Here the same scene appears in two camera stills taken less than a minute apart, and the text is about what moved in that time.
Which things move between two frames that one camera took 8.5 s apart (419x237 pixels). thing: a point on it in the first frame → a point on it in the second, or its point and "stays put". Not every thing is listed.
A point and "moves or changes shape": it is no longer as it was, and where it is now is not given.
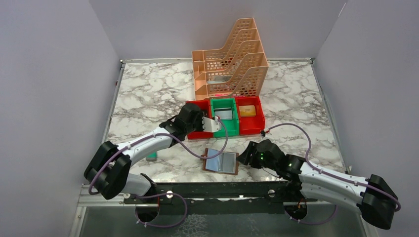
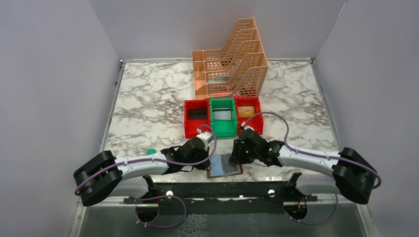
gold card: [249, 110] stays put
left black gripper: [199, 117] → [202, 166]
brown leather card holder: [226, 162] moves or changes shape
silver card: [225, 113] stays put
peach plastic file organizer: [239, 69] stays put
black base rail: [220, 198] stays put
